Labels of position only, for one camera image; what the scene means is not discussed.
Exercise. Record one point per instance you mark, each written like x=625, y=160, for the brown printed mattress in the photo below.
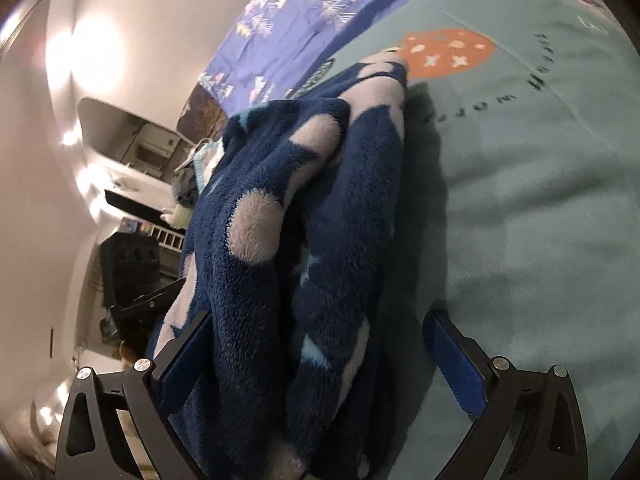
x=202, y=110

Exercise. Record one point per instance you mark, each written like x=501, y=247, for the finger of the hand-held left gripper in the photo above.
x=157, y=296

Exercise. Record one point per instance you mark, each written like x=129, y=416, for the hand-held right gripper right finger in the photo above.
x=456, y=362

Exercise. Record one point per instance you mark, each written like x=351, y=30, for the black furniture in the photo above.
x=127, y=265

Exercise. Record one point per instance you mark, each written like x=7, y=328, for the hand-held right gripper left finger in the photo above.
x=184, y=357

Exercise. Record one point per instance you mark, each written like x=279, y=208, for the white shelf unit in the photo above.
x=135, y=140

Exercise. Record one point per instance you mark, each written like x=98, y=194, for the teal printed bedsheet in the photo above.
x=525, y=185

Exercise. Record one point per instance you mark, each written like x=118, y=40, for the white quilt with round prints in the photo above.
x=197, y=170

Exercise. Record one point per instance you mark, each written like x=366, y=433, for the white slatted rail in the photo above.
x=167, y=237

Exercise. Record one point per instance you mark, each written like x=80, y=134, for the purple tree-print sheet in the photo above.
x=310, y=20

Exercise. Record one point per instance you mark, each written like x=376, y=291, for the navy fleece star-print garment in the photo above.
x=300, y=240

